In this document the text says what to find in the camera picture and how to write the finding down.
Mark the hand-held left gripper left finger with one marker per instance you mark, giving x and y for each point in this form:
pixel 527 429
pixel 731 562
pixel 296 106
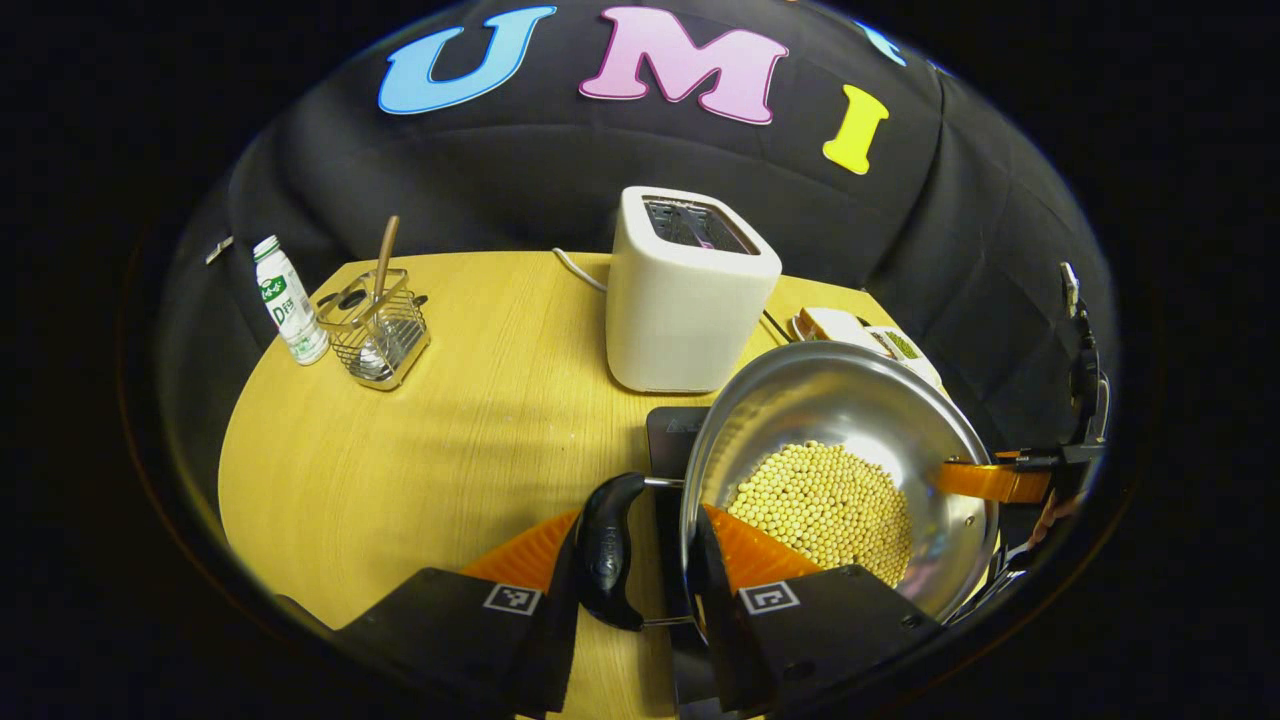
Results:
pixel 450 630

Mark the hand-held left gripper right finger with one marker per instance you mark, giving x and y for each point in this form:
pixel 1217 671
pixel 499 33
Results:
pixel 830 625

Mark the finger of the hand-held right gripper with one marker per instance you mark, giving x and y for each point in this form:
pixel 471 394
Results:
pixel 990 482

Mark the black induction cooktop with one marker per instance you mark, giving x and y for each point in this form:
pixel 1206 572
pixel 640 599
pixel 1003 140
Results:
pixel 672 440

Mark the pile of yellow soybeans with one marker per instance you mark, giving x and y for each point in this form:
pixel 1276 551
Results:
pixel 825 510

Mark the white divided tray of grains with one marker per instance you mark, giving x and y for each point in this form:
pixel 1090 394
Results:
pixel 870 335

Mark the white toaster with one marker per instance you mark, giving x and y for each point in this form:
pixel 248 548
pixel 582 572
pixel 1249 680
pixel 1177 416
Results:
pixel 680 310

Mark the white green drink bottle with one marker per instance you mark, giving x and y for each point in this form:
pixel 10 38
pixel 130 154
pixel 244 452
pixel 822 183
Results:
pixel 290 305

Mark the silver metal clip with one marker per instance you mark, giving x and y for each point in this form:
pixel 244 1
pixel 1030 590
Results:
pixel 218 249

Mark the black backdrop cloth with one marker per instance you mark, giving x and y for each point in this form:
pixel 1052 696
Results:
pixel 560 170

